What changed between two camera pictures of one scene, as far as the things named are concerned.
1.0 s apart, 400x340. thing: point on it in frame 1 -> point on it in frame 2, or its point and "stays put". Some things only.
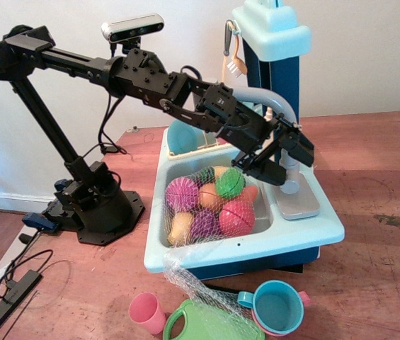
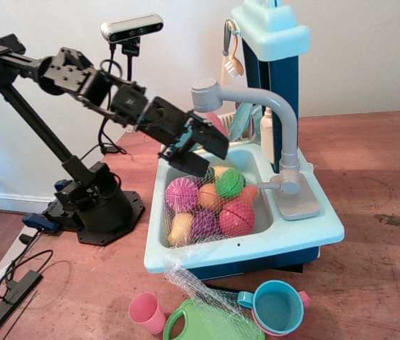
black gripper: [257, 135] -> [174, 125]
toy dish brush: [237, 66] stays put
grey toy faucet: [295, 195] stays put
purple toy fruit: [206, 224] stays put
